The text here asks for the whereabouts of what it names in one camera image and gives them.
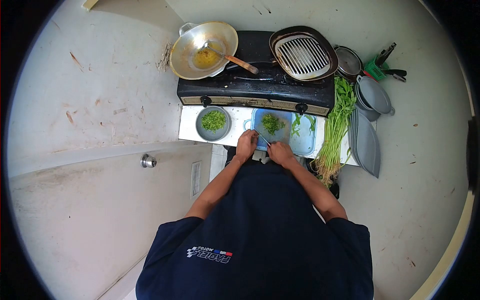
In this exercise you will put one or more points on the person's right hand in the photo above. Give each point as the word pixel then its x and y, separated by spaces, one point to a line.
pixel 281 153

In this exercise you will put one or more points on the person's left hand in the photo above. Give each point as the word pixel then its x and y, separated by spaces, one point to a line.
pixel 245 146

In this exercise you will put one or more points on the person's right fingers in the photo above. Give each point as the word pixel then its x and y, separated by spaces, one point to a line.
pixel 272 149

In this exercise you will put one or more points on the person's left fingers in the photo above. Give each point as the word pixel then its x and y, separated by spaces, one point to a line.
pixel 253 138

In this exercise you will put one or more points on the small kitchen knife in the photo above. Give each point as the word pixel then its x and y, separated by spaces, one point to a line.
pixel 261 137

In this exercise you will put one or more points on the pile of chopped greens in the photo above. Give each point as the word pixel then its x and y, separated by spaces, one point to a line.
pixel 272 123

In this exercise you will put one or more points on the blue plastic cutting board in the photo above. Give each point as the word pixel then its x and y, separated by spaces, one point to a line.
pixel 302 144

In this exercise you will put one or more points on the green vegetable stalks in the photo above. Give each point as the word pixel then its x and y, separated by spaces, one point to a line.
pixel 296 125

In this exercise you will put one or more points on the grey round bowl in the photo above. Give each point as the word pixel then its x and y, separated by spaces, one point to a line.
pixel 212 135

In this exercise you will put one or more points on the chopped greens in bowl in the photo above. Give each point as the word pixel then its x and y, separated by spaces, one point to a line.
pixel 213 120

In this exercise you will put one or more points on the black two-burner gas stove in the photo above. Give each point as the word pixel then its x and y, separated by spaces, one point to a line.
pixel 258 90

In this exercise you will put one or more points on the bundle of water spinach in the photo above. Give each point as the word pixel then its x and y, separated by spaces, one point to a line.
pixel 335 127

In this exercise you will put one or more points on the person's body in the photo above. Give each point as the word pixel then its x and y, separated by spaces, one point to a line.
pixel 258 240

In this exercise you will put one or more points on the yellow cooking oil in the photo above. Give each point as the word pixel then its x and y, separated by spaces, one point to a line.
pixel 206 58

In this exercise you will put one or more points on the stack of grey plates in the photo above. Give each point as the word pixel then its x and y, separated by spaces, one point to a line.
pixel 365 144

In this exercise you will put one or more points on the dark square grill pan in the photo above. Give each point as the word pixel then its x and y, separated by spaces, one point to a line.
pixel 302 54

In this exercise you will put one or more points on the round metal door knob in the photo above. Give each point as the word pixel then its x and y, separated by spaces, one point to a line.
pixel 148 161

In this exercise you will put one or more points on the steel wok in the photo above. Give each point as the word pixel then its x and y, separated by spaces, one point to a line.
pixel 187 48

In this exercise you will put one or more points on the stack of grey bowls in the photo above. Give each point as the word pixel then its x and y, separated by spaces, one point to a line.
pixel 373 95

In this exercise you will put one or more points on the steel pot with lid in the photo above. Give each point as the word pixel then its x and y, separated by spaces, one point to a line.
pixel 348 62

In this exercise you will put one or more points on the green plastic basket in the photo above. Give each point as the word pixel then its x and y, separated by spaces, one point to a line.
pixel 374 69

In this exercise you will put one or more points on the grey door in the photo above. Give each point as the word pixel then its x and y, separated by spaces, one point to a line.
pixel 93 225

